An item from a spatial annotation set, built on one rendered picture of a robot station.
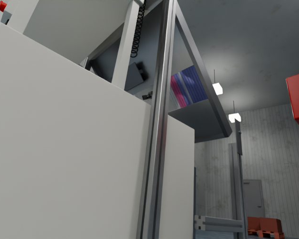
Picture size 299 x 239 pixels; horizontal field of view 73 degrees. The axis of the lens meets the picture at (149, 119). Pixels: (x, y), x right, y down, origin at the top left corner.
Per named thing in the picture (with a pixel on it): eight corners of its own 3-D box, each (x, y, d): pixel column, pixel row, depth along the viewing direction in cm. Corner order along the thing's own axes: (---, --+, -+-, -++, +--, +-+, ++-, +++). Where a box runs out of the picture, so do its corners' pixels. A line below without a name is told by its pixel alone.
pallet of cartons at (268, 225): (279, 239, 552) (276, 218, 574) (241, 234, 609) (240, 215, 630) (286, 238, 650) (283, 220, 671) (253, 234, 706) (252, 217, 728)
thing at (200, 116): (138, 150, 146) (141, 148, 148) (225, 133, 100) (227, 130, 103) (126, 126, 143) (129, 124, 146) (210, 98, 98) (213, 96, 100)
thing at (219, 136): (136, 153, 144) (143, 149, 149) (225, 138, 99) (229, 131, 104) (136, 152, 144) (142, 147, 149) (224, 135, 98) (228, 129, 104)
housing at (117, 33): (91, 66, 135) (107, 62, 145) (140, 25, 101) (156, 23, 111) (86, 54, 134) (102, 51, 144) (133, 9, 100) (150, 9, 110)
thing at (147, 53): (112, 105, 139) (117, 102, 143) (193, 64, 94) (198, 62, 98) (90, 59, 135) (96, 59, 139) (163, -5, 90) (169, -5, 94)
